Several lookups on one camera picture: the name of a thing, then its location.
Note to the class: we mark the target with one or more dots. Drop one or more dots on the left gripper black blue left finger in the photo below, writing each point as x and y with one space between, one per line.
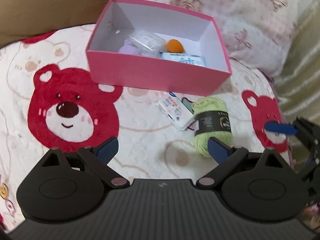
96 159

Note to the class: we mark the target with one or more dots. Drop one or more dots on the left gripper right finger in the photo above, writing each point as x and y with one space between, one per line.
228 158

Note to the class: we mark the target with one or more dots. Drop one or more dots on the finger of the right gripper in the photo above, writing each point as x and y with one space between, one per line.
276 127

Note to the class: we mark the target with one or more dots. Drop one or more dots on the green yarn ball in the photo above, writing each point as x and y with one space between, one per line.
211 119

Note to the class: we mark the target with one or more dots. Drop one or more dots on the blue wet wipes pack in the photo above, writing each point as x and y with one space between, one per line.
184 58

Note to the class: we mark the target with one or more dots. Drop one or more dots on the purple plush toy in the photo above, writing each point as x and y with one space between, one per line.
130 48

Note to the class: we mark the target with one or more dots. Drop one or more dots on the clear plastic container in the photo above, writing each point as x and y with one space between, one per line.
147 43

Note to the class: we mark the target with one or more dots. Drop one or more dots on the orange makeup sponge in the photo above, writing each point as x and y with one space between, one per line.
174 46

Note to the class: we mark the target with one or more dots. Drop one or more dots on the small card under packet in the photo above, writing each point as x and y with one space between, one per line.
188 103

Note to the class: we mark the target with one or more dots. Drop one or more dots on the bear print blanket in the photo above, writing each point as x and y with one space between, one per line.
49 99

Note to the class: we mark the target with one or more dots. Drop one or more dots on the white tissue packet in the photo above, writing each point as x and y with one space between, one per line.
172 107

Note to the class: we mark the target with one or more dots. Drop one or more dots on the pink floral pillow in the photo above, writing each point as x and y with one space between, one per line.
256 33

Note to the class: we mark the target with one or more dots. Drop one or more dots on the pink cardboard box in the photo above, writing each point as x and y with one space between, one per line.
197 32

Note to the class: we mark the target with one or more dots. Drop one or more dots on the brown pillow with cloud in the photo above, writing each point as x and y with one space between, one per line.
22 19

